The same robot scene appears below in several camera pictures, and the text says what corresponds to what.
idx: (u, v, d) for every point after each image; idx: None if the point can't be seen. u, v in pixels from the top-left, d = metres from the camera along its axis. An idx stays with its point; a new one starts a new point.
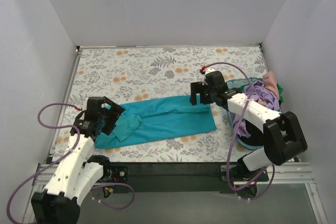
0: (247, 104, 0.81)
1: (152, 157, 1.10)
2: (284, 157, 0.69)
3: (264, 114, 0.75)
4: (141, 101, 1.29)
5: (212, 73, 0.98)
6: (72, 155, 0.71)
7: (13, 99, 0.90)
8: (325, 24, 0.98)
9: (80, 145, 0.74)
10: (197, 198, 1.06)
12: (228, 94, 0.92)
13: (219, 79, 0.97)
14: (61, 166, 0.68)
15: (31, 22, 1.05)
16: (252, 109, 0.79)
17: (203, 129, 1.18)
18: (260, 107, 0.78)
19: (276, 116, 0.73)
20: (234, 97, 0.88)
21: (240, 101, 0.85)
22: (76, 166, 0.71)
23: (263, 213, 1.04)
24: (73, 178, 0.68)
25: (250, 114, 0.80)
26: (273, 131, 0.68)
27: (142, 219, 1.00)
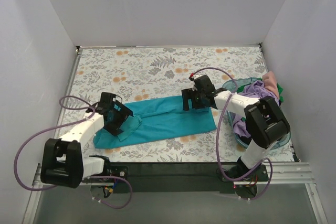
0: (230, 96, 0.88)
1: (152, 157, 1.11)
2: (269, 137, 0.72)
3: (245, 101, 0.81)
4: (141, 101, 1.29)
5: (199, 76, 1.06)
6: (87, 121, 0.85)
7: (13, 99, 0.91)
8: (325, 24, 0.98)
9: (94, 117, 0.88)
10: (197, 198, 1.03)
12: (215, 93, 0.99)
13: (207, 81, 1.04)
14: (76, 128, 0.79)
15: (31, 22, 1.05)
16: (234, 99, 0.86)
17: (203, 129, 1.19)
18: (241, 97, 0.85)
19: (254, 100, 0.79)
20: (220, 95, 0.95)
21: (224, 96, 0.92)
22: (87, 132, 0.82)
23: (264, 213, 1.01)
24: (84, 137, 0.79)
25: (233, 104, 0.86)
26: (253, 114, 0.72)
27: (140, 220, 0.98)
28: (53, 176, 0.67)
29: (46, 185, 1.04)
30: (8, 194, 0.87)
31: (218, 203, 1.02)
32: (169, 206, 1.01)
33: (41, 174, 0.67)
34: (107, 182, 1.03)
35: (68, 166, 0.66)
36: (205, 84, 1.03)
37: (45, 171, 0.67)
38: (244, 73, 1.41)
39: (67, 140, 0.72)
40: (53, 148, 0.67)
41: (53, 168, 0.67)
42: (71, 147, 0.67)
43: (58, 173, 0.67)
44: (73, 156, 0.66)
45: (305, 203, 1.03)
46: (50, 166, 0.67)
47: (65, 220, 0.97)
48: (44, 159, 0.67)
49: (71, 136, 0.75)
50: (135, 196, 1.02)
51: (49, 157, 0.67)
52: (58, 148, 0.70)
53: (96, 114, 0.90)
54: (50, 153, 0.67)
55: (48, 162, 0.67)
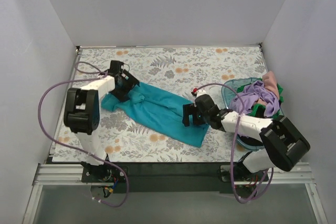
0: (239, 119, 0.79)
1: (152, 157, 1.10)
2: (291, 161, 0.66)
3: (258, 124, 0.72)
4: (154, 86, 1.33)
5: (202, 98, 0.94)
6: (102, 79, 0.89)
7: (13, 99, 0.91)
8: (325, 24, 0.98)
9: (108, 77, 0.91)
10: (197, 198, 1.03)
12: (221, 116, 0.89)
13: (210, 102, 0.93)
14: (93, 83, 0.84)
15: (31, 23, 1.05)
16: (244, 123, 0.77)
17: (187, 140, 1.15)
18: (252, 119, 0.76)
19: (268, 123, 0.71)
20: (227, 117, 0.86)
21: (233, 118, 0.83)
22: (103, 87, 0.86)
23: (264, 213, 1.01)
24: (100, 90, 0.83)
25: (244, 127, 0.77)
26: (272, 137, 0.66)
27: (140, 220, 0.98)
28: (74, 120, 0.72)
29: (46, 185, 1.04)
30: (8, 194, 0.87)
31: (218, 202, 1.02)
32: (169, 206, 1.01)
33: (64, 118, 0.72)
34: (107, 182, 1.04)
35: (88, 109, 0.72)
36: (209, 107, 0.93)
37: (67, 114, 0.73)
38: (244, 73, 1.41)
39: (86, 90, 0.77)
40: (75, 94, 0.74)
41: (74, 112, 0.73)
42: (91, 94, 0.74)
43: (79, 117, 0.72)
44: (92, 100, 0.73)
45: (306, 203, 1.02)
46: (73, 109, 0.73)
47: (65, 220, 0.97)
48: (66, 104, 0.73)
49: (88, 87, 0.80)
50: (135, 196, 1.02)
51: (71, 102, 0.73)
52: (78, 96, 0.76)
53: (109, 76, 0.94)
54: (71, 98, 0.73)
55: (70, 107, 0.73)
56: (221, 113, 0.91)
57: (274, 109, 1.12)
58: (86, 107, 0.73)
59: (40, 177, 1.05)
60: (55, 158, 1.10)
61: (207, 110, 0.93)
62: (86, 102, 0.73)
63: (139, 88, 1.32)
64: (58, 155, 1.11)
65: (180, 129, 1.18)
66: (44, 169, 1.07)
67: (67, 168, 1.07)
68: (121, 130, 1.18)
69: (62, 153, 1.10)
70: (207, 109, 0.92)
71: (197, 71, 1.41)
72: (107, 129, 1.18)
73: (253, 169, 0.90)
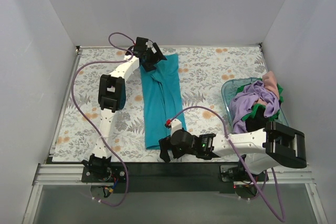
0: (231, 141, 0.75)
1: (152, 157, 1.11)
2: (303, 158, 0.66)
3: (255, 141, 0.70)
4: (178, 83, 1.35)
5: (179, 137, 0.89)
6: (128, 63, 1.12)
7: (13, 99, 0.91)
8: (325, 24, 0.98)
9: (133, 60, 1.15)
10: (197, 198, 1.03)
12: (209, 147, 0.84)
13: (189, 136, 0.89)
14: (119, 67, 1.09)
15: (32, 23, 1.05)
16: (240, 145, 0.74)
17: (146, 137, 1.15)
18: (244, 138, 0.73)
19: (264, 136, 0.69)
20: (216, 145, 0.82)
21: (224, 144, 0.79)
22: (128, 70, 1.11)
23: (264, 213, 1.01)
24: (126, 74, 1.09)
25: (241, 149, 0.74)
26: (280, 151, 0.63)
27: (140, 220, 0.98)
28: (106, 100, 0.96)
29: (46, 185, 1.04)
30: (8, 194, 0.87)
31: (218, 203, 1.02)
32: (169, 205, 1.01)
33: (98, 98, 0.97)
34: (107, 182, 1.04)
35: (117, 94, 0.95)
36: (190, 141, 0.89)
37: (101, 96, 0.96)
38: (244, 73, 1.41)
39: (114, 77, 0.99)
40: (106, 82, 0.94)
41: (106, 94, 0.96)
42: (118, 82, 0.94)
43: (109, 99, 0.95)
44: (120, 88, 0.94)
45: (305, 203, 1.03)
46: (104, 93, 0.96)
47: (65, 220, 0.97)
48: (100, 89, 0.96)
49: (117, 73, 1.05)
50: (135, 196, 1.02)
51: (103, 86, 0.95)
52: (108, 81, 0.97)
53: (134, 57, 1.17)
54: (103, 84, 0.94)
55: (103, 91, 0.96)
56: (205, 142, 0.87)
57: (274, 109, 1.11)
58: (116, 92, 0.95)
59: (40, 177, 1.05)
60: (55, 158, 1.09)
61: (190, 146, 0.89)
62: (116, 88, 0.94)
63: (170, 71, 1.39)
64: (58, 155, 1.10)
65: (157, 129, 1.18)
66: (44, 169, 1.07)
67: (67, 168, 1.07)
68: (121, 130, 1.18)
69: (62, 153, 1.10)
70: (189, 145, 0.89)
71: (197, 71, 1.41)
72: None
73: (256, 170, 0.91)
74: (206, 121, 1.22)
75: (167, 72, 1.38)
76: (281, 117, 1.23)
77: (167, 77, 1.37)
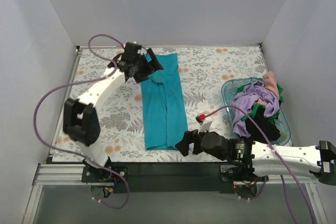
0: (279, 154, 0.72)
1: (152, 157, 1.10)
2: None
3: (307, 158, 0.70)
4: (178, 83, 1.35)
5: (214, 142, 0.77)
6: (107, 80, 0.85)
7: (13, 99, 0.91)
8: (325, 24, 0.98)
9: (114, 76, 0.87)
10: (197, 197, 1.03)
12: (248, 155, 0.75)
13: (225, 140, 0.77)
14: (92, 88, 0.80)
15: (32, 23, 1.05)
16: (288, 158, 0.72)
17: (146, 136, 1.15)
18: (295, 151, 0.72)
19: (317, 154, 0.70)
20: (257, 154, 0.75)
21: (269, 155, 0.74)
22: (105, 93, 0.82)
23: (264, 213, 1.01)
24: (102, 97, 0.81)
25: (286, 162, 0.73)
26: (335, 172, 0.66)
27: (141, 219, 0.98)
28: (73, 132, 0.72)
29: (45, 185, 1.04)
30: (8, 194, 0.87)
31: (218, 203, 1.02)
32: (169, 206, 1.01)
33: (63, 128, 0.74)
34: (107, 182, 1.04)
35: (84, 125, 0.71)
36: (225, 147, 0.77)
37: (66, 126, 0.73)
38: (244, 73, 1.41)
39: (84, 102, 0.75)
40: (71, 107, 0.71)
41: (72, 125, 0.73)
42: (87, 110, 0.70)
43: (77, 130, 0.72)
44: (88, 118, 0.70)
45: (306, 203, 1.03)
46: (70, 121, 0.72)
47: (66, 220, 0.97)
48: (64, 117, 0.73)
49: (88, 97, 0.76)
50: (135, 196, 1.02)
51: (69, 114, 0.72)
52: (76, 108, 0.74)
53: (117, 72, 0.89)
54: (69, 112, 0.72)
55: (68, 119, 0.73)
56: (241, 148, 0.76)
57: (274, 109, 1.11)
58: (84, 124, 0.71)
59: (40, 177, 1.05)
60: (55, 158, 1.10)
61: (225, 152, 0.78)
62: (84, 118, 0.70)
63: (170, 71, 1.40)
64: (58, 155, 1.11)
65: (157, 129, 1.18)
66: (44, 169, 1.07)
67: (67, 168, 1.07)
68: (121, 130, 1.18)
69: (62, 153, 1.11)
70: (223, 151, 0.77)
71: (197, 71, 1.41)
72: (107, 129, 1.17)
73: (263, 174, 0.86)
74: None
75: (167, 72, 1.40)
76: (281, 117, 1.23)
77: (168, 77, 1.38)
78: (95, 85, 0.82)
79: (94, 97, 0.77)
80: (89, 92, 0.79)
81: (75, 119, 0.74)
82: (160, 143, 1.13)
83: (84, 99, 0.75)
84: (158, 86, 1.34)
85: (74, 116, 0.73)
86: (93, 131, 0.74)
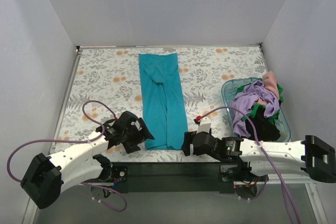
0: (264, 149, 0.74)
1: (152, 157, 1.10)
2: None
3: (292, 152, 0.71)
4: (178, 83, 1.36)
5: (201, 140, 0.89)
6: (86, 145, 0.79)
7: (13, 99, 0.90)
8: (325, 24, 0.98)
9: (96, 141, 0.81)
10: (197, 198, 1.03)
12: (234, 150, 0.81)
13: (212, 139, 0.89)
14: (70, 149, 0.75)
15: (31, 23, 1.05)
16: (273, 153, 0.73)
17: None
18: (279, 147, 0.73)
19: (303, 149, 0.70)
20: (244, 150, 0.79)
21: (255, 151, 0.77)
22: (79, 159, 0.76)
23: (264, 213, 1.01)
24: (74, 162, 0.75)
25: (272, 158, 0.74)
26: (319, 166, 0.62)
27: (140, 219, 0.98)
28: (29, 189, 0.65)
29: None
30: (8, 194, 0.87)
31: (219, 203, 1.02)
32: (169, 205, 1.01)
33: (21, 182, 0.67)
34: (107, 182, 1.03)
35: (42, 189, 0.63)
36: (212, 145, 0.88)
37: (25, 181, 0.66)
38: (244, 73, 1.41)
39: (54, 162, 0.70)
40: (38, 164, 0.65)
41: (31, 181, 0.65)
42: (53, 172, 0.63)
43: (33, 190, 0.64)
44: (49, 184, 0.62)
45: (306, 203, 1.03)
46: (30, 178, 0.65)
47: (66, 220, 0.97)
48: (28, 170, 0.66)
49: (61, 160, 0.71)
50: (135, 196, 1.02)
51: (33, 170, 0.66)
52: (44, 164, 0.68)
53: (102, 138, 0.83)
54: (34, 167, 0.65)
55: (30, 175, 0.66)
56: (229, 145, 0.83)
57: (274, 109, 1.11)
58: (42, 187, 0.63)
59: None
60: None
61: (213, 149, 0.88)
62: (45, 182, 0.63)
63: (170, 71, 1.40)
64: None
65: (157, 129, 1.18)
66: None
67: None
68: None
69: None
70: (212, 148, 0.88)
71: (197, 71, 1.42)
72: None
73: (261, 173, 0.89)
74: None
75: (167, 72, 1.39)
76: (281, 117, 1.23)
77: (168, 77, 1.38)
78: (74, 145, 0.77)
79: (66, 160, 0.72)
80: (64, 152, 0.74)
81: (38, 177, 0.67)
82: (160, 142, 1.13)
83: (55, 160, 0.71)
84: (158, 86, 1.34)
85: (38, 173, 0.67)
86: (49, 196, 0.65)
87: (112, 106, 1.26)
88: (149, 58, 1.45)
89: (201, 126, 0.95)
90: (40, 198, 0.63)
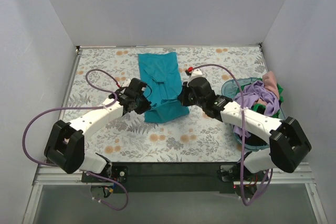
0: (244, 114, 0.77)
1: (152, 157, 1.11)
2: (294, 164, 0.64)
3: (265, 124, 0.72)
4: (178, 82, 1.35)
5: (198, 83, 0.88)
6: (103, 110, 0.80)
7: (13, 99, 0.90)
8: (326, 24, 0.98)
9: (112, 106, 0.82)
10: (197, 197, 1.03)
12: (219, 106, 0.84)
13: (207, 87, 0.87)
14: (88, 115, 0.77)
15: (31, 23, 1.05)
16: (250, 120, 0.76)
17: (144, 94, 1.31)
18: (258, 117, 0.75)
19: (277, 124, 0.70)
20: (227, 108, 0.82)
21: (235, 112, 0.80)
22: (97, 124, 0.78)
23: (263, 213, 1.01)
24: (93, 127, 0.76)
25: (248, 124, 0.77)
26: (281, 142, 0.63)
27: (140, 220, 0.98)
28: (54, 157, 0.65)
29: (46, 185, 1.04)
30: (8, 194, 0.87)
31: (218, 203, 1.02)
32: (169, 206, 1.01)
33: (44, 151, 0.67)
34: (106, 182, 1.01)
35: (67, 153, 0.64)
36: (206, 93, 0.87)
37: (49, 149, 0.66)
38: (244, 73, 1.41)
39: (75, 128, 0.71)
40: (60, 130, 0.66)
41: (55, 149, 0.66)
42: (75, 136, 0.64)
43: (58, 156, 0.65)
44: (74, 145, 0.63)
45: (306, 203, 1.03)
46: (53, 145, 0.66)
47: (66, 220, 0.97)
48: (50, 138, 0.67)
49: (81, 124, 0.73)
50: (135, 196, 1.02)
51: (54, 138, 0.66)
52: (66, 130, 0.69)
53: (116, 103, 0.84)
54: (56, 134, 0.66)
55: (52, 142, 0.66)
56: (218, 100, 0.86)
57: (274, 109, 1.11)
58: (67, 150, 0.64)
59: (40, 177, 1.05)
60: None
61: (203, 96, 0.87)
62: (70, 144, 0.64)
63: (170, 70, 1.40)
64: None
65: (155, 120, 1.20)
66: (44, 169, 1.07)
67: None
68: (121, 130, 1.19)
69: None
70: (203, 95, 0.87)
71: None
72: (107, 129, 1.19)
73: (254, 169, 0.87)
74: (206, 120, 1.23)
75: (167, 71, 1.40)
76: (281, 117, 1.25)
77: (168, 75, 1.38)
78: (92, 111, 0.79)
79: (87, 125, 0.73)
80: (82, 117, 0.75)
81: (60, 144, 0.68)
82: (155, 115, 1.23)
83: (76, 125, 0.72)
84: (158, 85, 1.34)
85: (60, 140, 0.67)
86: (74, 162, 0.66)
87: None
88: (149, 57, 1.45)
89: (192, 77, 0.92)
90: (67, 162, 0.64)
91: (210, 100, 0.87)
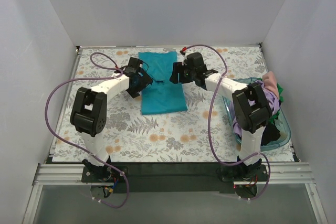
0: (221, 79, 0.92)
1: (152, 157, 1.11)
2: (253, 121, 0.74)
3: (234, 87, 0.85)
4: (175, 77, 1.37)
5: (193, 55, 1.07)
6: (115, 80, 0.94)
7: (13, 99, 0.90)
8: (326, 23, 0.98)
9: (121, 78, 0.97)
10: (197, 196, 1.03)
12: (207, 75, 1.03)
13: (200, 61, 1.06)
14: (104, 83, 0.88)
15: (32, 23, 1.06)
16: (225, 84, 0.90)
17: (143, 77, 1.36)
18: (231, 82, 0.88)
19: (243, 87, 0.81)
20: (211, 77, 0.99)
21: (215, 79, 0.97)
22: (112, 91, 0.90)
23: (263, 213, 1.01)
24: (109, 93, 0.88)
25: (222, 87, 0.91)
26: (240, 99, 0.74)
27: (140, 220, 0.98)
28: (80, 120, 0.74)
29: (46, 185, 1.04)
30: (8, 194, 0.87)
31: (218, 203, 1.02)
32: (169, 206, 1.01)
33: (70, 117, 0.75)
34: (107, 182, 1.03)
35: (94, 113, 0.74)
36: (198, 64, 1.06)
37: (74, 114, 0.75)
38: (244, 73, 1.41)
39: (96, 91, 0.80)
40: (83, 96, 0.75)
41: (80, 113, 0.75)
42: (98, 97, 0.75)
43: (84, 118, 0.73)
44: (100, 104, 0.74)
45: (306, 203, 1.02)
46: (80, 109, 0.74)
47: (66, 220, 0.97)
48: (74, 104, 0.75)
49: (100, 88, 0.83)
50: (135, 196, 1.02)
51: (79, 104, 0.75)
52: (87, 96, 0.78)
53: (123, 76, 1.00)
54: (80, 100, 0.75)
55: (77, 107, 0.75)
56: (206, 72, 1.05)
57: (275, 109, 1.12)
58: (94, 110, 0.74)
59: (40, 177, 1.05)
60: (55, 158, 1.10)
61: (195, 67, 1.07)
62: (95, 105, 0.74)
63: (170, 70, 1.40)
64: (58, 155, 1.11)
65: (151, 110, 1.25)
66: (44, 169, 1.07)
67: (69, 168, 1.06)
68: (121, 130, 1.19)
69: (62, 154, 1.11)
70: (195, 66, 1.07)
71: None
72: (107, 129, 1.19)
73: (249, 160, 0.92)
74: (206, 121, 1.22)
75: (167, 71, 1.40)
76: (281, 117, 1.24)
77: (168, 74, 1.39)
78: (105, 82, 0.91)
79: (105, 89, 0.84)
80: (100, 85, 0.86)
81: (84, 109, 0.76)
82: (151, 107, 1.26)
83: (95, 89, 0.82)
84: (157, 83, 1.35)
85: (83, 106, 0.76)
86: (100, 122, 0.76)
87: (112, 106, 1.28)
88: (149, 57, 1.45)
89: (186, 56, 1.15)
90: (94, 120, 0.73)
91: (199, 72, 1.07)
